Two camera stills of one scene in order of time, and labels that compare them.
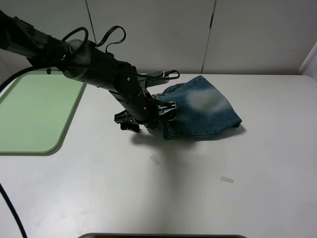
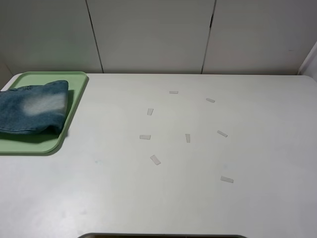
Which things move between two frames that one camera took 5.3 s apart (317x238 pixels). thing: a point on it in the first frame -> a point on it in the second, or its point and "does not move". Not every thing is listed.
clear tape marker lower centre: [155, 159] does not move
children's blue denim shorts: [200, 111] -> [34, 108]
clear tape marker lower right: [228, 179] does not move
